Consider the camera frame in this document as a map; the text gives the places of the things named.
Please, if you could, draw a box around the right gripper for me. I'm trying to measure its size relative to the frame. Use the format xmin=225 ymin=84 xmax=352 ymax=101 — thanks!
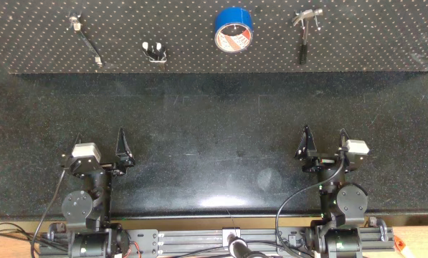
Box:
xmin=294 ymin=124 xmax=361 ymax=173

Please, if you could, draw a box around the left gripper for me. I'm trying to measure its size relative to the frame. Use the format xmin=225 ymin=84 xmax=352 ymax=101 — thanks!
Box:
xmin=61 ymin=128 xmax=135 ymax=178

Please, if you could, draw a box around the black cable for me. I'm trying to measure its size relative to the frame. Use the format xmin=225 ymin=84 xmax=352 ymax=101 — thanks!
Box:
xmin=29 ymin=168 xmax=67 ymax=258
xmin=275 ymin=153 xmax=346 ymax=258

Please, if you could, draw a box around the hammer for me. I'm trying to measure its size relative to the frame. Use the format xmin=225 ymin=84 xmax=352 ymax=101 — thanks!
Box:
xmin=291 ymin=8 xmax=324 ymax=66

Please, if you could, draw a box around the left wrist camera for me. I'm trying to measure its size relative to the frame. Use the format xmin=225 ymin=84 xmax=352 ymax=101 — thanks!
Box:
xmin=71 ymin=142 xmax=103 ymax=164

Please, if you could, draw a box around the black pegboard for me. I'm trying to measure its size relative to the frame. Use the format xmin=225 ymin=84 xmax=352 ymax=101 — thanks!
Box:
xmin=0 ymin=0 xmax=428 ymax=75

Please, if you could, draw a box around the wrench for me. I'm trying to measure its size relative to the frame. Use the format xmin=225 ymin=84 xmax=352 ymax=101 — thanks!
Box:
xmin=70 ymin=21 xmax=104 ymax=68

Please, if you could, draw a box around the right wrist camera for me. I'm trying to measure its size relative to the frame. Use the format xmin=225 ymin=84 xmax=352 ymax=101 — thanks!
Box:
xmin=343 ymin=139 xmax=371 ymax=156

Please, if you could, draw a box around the roll of blue tape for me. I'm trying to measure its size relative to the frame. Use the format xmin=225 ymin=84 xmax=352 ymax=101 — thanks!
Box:
xmin=214 ymin=6 xmax=255 ymax=54

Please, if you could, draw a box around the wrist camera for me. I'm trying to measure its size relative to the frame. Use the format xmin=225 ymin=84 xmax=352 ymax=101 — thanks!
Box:
xmin=71 ymin=142 xmax=103 ymax=164
xmin=343 ymin=139 xmax=371 ymax=156

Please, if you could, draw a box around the mounting rail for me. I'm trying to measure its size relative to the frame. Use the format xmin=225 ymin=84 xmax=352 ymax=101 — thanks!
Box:
xmin=37 ymin=216 xmax=396 ymax=258

